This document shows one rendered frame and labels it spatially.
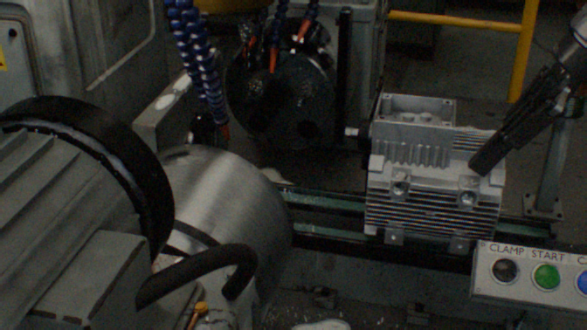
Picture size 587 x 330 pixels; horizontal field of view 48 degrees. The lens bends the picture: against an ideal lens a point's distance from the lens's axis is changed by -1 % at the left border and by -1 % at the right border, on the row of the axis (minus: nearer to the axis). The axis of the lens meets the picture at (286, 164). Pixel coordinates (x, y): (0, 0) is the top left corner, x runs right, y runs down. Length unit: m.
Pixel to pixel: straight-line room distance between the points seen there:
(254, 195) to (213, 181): 0.06
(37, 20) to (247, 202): 0.38
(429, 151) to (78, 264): 0.65
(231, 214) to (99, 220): 0.32
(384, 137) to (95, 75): 0.46
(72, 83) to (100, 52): 0.10
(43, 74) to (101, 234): 0.54
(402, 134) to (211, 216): 0.35
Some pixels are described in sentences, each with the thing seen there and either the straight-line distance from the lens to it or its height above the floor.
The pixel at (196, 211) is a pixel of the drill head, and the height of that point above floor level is 1.16.
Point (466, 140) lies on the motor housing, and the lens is 1.04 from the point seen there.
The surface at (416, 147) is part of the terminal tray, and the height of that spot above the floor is 1.11.
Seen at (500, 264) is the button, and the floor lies 1.07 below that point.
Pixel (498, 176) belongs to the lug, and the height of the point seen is 1.08.
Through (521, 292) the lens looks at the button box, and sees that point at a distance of 0.86.
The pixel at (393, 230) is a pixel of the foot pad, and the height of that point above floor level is 0.98.
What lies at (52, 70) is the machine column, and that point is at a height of 1.23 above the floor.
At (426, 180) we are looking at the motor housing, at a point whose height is 1.06.
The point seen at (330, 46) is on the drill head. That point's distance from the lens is 1.28.
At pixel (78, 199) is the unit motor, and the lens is 0.49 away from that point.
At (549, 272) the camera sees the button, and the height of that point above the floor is 1.07.
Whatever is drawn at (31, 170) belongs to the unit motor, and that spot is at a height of 1.35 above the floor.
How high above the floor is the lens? 1.60
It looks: 31 degrees down
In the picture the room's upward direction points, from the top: straight up
